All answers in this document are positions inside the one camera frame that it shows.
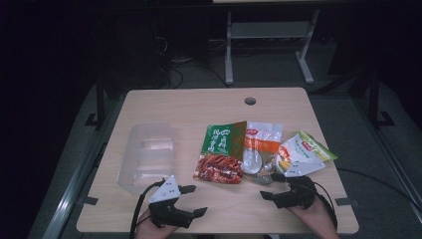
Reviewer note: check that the metal floor rail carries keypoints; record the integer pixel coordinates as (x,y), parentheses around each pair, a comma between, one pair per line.
(66,202)

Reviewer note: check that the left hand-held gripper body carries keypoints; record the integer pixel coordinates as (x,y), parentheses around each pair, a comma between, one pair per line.
(166,193)

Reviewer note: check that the dark tape piece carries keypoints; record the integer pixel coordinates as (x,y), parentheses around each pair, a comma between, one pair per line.
(90,200)
(343,201)

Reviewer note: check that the person's right hand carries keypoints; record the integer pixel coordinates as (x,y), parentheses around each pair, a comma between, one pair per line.
(315,215)

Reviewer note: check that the clear plastic container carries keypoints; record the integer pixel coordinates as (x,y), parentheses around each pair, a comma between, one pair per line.
(146,159)

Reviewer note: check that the white and orange food packet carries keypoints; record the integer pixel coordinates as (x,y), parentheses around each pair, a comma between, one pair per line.
(262,139)

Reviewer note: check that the white metal stand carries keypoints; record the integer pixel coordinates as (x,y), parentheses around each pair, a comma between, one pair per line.
(268,30)

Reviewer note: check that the person's left hand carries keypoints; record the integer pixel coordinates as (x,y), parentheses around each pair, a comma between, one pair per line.
(149,230)

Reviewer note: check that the green and red food packet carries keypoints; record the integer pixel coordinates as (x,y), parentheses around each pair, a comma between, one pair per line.
(222,142)

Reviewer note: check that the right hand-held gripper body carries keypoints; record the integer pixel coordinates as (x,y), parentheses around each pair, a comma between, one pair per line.
(298,194)

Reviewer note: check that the black metal stand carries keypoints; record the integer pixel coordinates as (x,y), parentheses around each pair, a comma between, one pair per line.
(99,99)
(374,99)

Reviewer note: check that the white and green food packet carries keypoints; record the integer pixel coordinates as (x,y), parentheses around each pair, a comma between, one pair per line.
(298,149)

